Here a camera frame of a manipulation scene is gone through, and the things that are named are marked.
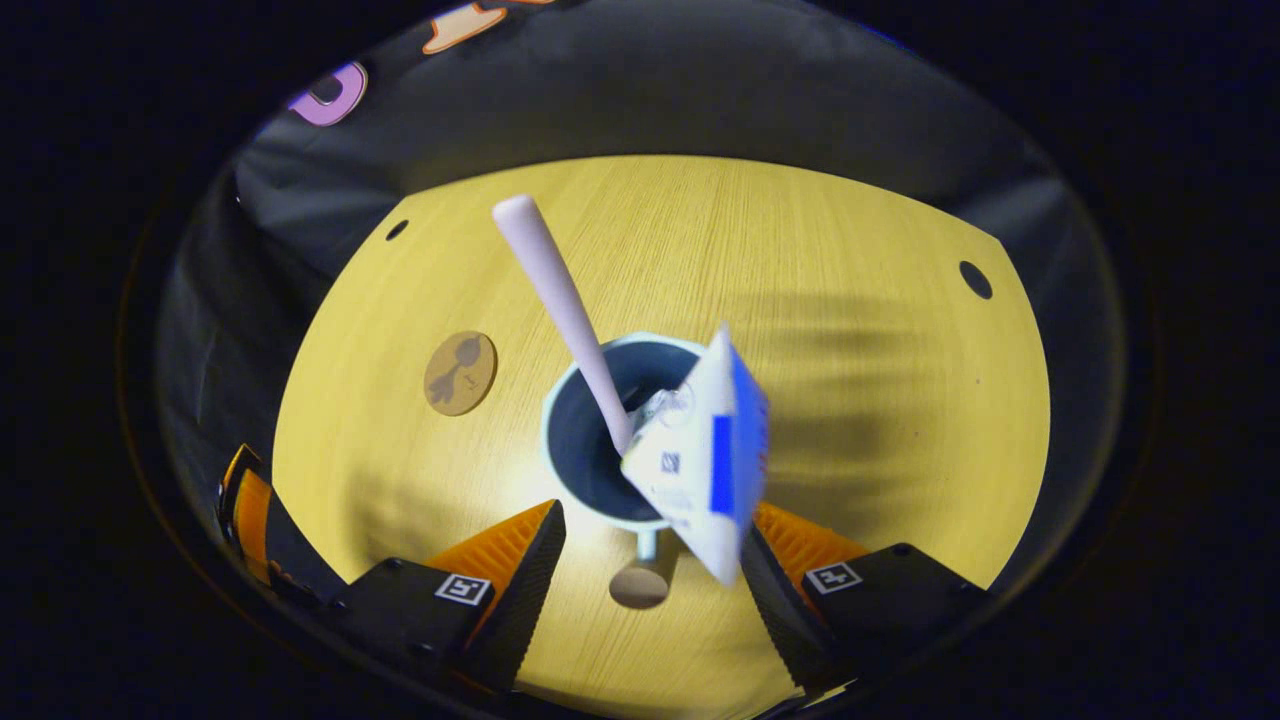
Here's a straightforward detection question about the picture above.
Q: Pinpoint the blue cup with wooden handle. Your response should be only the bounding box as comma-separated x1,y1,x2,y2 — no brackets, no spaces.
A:
541,332,721,611

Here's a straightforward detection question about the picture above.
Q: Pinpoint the white toothpaste tube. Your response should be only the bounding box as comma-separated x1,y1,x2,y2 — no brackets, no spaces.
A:
620,322,771,588

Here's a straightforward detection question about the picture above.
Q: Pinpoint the round brown coaster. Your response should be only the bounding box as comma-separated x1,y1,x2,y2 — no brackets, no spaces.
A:
423,330,499,418

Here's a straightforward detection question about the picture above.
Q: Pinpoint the wooden desktop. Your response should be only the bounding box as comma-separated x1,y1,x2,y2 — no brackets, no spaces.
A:
272,155,1051,720

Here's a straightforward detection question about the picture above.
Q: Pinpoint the white toothbrush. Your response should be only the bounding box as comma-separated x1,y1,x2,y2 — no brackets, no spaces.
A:
492,194,636,456

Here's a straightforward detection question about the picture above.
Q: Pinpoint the black backdrop cloth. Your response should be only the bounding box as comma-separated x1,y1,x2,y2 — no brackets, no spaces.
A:
155,0,1126,601

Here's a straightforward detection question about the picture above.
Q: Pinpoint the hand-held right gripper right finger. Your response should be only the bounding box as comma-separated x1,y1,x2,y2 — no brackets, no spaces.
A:
738,500,993,699

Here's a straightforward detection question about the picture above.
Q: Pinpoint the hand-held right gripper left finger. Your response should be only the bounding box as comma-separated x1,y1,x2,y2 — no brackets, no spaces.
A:
328,498,568,696

